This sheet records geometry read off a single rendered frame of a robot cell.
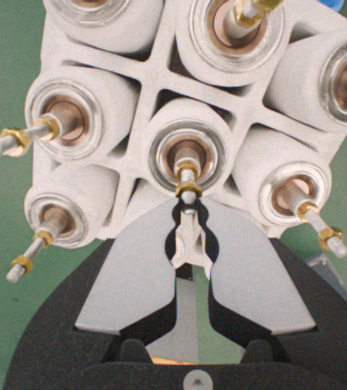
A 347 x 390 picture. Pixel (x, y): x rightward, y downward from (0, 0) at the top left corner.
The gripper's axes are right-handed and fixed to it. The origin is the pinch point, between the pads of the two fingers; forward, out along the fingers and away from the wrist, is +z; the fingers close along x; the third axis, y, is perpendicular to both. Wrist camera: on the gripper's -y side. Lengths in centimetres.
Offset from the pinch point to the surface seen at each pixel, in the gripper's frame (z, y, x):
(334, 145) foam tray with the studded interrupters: 16.4, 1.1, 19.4
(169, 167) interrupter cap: 9.1, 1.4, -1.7
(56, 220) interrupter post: 8.0, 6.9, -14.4
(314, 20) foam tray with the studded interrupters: 16.3, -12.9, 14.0
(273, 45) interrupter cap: 8.9, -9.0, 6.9
